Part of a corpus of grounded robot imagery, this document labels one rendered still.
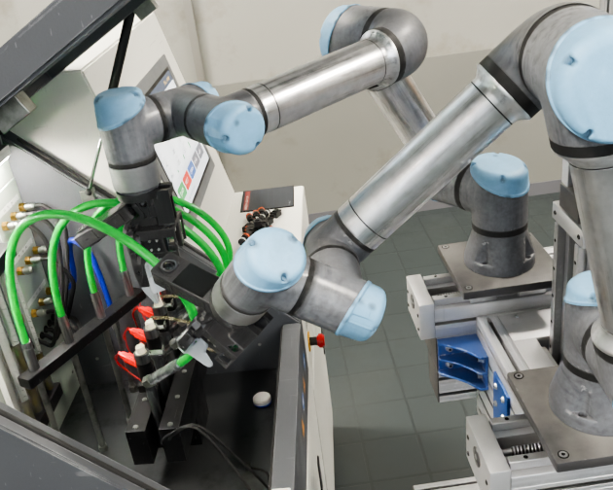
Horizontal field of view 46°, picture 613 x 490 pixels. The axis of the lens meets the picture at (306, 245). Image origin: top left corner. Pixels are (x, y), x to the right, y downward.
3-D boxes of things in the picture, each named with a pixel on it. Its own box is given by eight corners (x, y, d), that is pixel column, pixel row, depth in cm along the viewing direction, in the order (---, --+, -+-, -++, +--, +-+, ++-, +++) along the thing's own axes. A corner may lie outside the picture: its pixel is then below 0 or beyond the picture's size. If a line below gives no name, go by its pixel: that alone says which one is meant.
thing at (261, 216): (278, 249, 190) (275, 230, 187) (238, 253, 190) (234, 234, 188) (282, 213, 210) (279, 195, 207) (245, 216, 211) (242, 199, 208)
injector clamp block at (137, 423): (194, 489, 137) (178, 427, 130) (142, 493, 138) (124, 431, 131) (216, 378, 168) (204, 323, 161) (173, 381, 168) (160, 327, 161)
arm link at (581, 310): (626, 327, 116) (633, 252, 110) (665, 378, 104) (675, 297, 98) (550, 334, 116) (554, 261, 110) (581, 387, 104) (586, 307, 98)
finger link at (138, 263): (148, 291, 118) (135, 243, 114) (138, 292, 118) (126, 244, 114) (154, 276, 122) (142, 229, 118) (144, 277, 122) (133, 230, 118)
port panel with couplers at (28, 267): (50, 338, 149) (4, 201, 135) (33, 340, 150) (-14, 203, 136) (68, 305, 161) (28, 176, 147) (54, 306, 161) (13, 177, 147)
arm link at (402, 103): (472, 223, 159) (353, 42, 124) (422, 206, 170) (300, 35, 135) (501, 181, 162) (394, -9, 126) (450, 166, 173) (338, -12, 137)
